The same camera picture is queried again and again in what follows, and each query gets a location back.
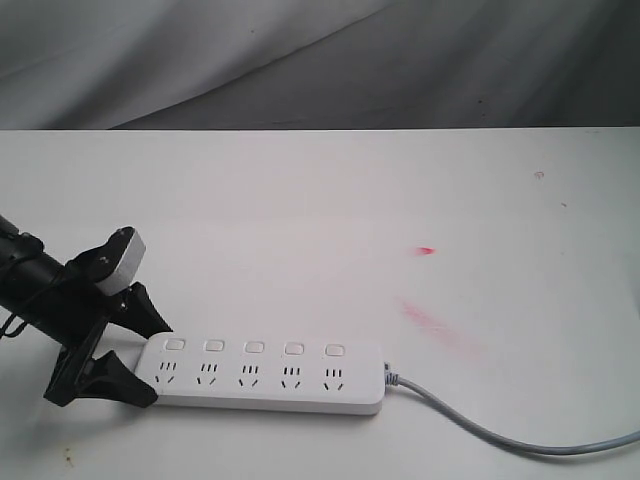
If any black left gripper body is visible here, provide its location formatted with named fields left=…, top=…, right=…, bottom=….
left=36, top=258, right=111, bottom=405

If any white power strip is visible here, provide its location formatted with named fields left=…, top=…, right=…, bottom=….
left=135, top=333, right=388, bottom=416

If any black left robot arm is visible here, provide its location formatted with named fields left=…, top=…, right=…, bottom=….
left=1, top=219, right=171, bottom=408

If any grey backdrop cloth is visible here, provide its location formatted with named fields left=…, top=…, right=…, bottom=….
left=1, top=1, right=639, bottom=130

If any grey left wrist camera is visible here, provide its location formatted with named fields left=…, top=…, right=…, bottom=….
left=73, top=226, right=146, bottom=297

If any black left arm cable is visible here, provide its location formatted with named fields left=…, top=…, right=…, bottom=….
left=0, top=269, right=76, bottom=346

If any grey power cable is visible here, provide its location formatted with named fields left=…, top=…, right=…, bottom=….
left=382, top=359, right=640, bottom=455

